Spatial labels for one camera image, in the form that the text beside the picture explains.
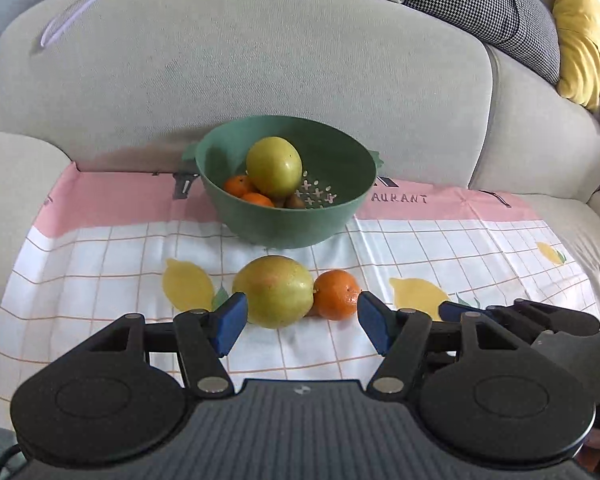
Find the green colander bowl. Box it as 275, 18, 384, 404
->
181, 115, 383, 250

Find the houndstooth cushion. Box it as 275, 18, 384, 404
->
404, 0, 561, 85

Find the green apple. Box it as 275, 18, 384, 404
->
245, 136, 303, 198
231, 255, 315, 330

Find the beige sofa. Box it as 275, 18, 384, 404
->
0, 0, 600, 411

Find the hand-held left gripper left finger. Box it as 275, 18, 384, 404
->
86, 292, 250, 396

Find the lemon print checked cloth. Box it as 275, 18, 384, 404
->
0, 160, 600, 386

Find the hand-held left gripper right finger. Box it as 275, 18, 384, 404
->
357, 291, 519, 395

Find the yellow cushion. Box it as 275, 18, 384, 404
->
551, 0, 600, 113

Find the orange tangerine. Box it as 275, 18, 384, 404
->
223, 175, 255, 197
241, 192, 276, 209
312, 269, 362, 322

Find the lavender ribbon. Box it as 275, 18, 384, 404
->
40, 0, 132, 49

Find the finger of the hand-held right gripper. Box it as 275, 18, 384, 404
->
486, 298, 600, 340
438, 300, 502, 324

